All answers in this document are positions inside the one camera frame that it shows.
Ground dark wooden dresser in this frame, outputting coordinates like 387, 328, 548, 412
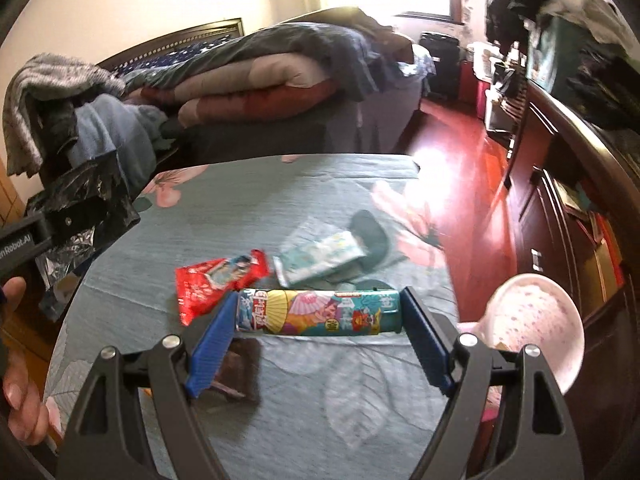
500, 80, 640, 341

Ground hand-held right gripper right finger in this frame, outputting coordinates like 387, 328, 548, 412
400, 286, 586, 480

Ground pile of white clothes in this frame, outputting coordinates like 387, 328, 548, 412
540, 0, 631, 41

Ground dark brown foil packet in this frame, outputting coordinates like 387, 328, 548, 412
210, 337, 262, 403

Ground red snack wrapper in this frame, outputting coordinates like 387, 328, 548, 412
175, 248, 271, 326

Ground light blue fleece blanket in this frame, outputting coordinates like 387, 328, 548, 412
65, 92, 173, 196

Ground folded grey brown quilt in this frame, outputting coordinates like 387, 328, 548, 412
140, 57, 346, 128

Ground colourful printed snack can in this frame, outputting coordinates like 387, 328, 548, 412
235, 287, 403, 336

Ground navy star print pillow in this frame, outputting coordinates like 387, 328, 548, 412
112, 37, 241, 73

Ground black suitcase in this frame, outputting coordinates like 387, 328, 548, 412
419, 32, 461, 102

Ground blue duvet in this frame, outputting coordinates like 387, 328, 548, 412
120, 25, 416, 101

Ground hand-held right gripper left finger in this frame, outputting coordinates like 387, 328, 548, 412
57, 290, 241, 480

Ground dark blue snack bag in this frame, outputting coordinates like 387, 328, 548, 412
39, 240, 101, 322

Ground white appliance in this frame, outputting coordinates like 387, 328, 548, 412
472, 42, 506, 86

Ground dark wooden bed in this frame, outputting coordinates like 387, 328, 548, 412
95, 7, 431, 166

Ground floral green tablecloth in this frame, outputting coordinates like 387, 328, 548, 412
42, 152, 461, 480

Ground dark jacket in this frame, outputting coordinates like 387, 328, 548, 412
40, 100, 81, 161

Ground green storage box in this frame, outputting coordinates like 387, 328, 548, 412
525, 15, 616, 106

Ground teal tissue packet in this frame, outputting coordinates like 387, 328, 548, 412
272, 217, 366, 288

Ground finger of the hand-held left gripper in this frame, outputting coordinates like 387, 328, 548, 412
42, 198, 115, 250

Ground folded black clothes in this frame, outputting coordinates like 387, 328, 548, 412
565, 60, 640, 131

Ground red box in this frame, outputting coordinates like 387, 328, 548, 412
460, 60, 488, 121

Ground person's left hand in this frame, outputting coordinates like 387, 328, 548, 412
0, 277, 51, 443

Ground black plastic bag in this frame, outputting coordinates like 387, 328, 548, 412
27, 159, 142, 241

